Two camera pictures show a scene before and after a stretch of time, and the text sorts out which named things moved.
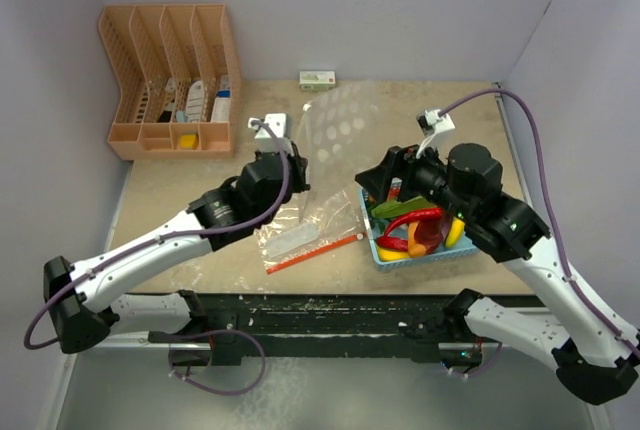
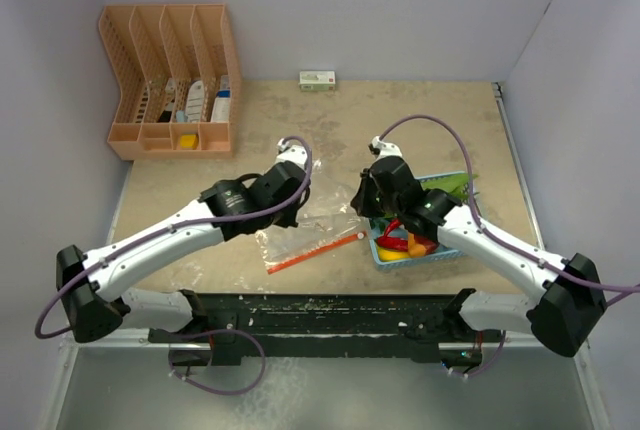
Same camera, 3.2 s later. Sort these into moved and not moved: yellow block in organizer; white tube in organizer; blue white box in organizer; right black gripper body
Moved: right black gripper body
Not moved: blue white box in organizer; white tube in organizer; yellow block in organizer
